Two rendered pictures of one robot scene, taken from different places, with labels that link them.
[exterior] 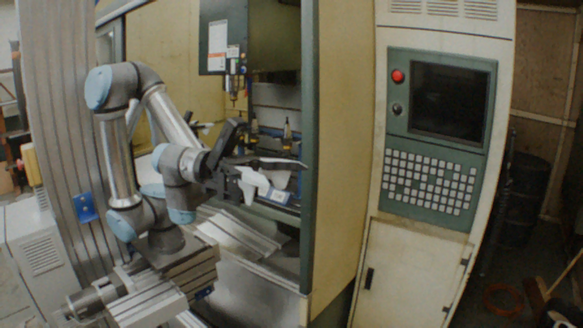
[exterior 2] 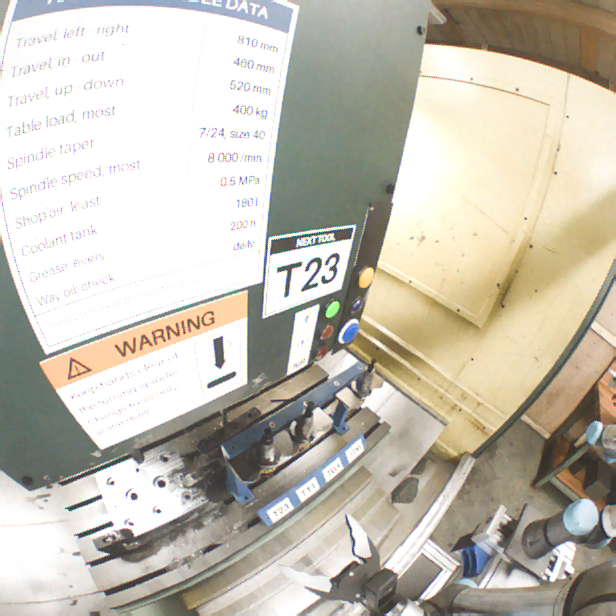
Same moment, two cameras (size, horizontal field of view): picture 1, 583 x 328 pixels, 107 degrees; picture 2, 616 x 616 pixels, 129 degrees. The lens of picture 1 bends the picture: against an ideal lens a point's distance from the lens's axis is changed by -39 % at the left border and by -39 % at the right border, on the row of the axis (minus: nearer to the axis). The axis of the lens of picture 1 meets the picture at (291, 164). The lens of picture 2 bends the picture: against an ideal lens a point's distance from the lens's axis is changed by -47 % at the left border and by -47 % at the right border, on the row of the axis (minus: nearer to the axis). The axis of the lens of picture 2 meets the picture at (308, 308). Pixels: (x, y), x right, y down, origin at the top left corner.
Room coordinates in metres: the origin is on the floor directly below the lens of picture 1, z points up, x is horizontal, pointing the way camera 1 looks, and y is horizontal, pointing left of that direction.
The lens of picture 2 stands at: (1.78, 0.54, 1.79)
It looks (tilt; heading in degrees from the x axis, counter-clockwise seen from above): 34 degrees down; 275
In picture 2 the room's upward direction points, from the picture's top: 10 degrees clockwise
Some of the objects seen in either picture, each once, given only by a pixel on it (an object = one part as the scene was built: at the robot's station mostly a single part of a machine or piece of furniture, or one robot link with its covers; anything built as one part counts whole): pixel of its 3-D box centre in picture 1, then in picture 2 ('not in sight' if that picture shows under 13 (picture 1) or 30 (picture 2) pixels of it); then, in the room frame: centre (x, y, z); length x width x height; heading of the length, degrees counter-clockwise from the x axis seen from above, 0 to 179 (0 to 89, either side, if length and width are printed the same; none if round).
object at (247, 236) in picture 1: (215, 224); (303, 558); (1.65, 0.45, 0.70); 0.90 x 0.30 x 0.16; 53
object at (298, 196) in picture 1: (302, 170); (345, 401); (1.65, -0.06, 1.05); 0.10 x 0.05 x 0.30; 143
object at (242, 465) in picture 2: not in sight; (245, 468); (1.87, 0.33, 1.21); 0.07 x 0.05 x 0.01; 143
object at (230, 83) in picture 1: (233, 81); not in sight; (2.09, 0.37, 1.48); 0.16 x 0.16 x 0.12
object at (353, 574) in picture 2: (186, 132); (364, 591); (1.60, 0.55, 1.27); 0.12 x 0.08 x 0.09; 141
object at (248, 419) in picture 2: not in sight; (230, 433); (2.00, 0.12, 0.93); 0.26 x 0.05 x 0.06; 58
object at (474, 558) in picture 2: not in sight; (470, 561); (1.07, 0.46, 0.86); 0.09 x 0.09 x 0.09; 50
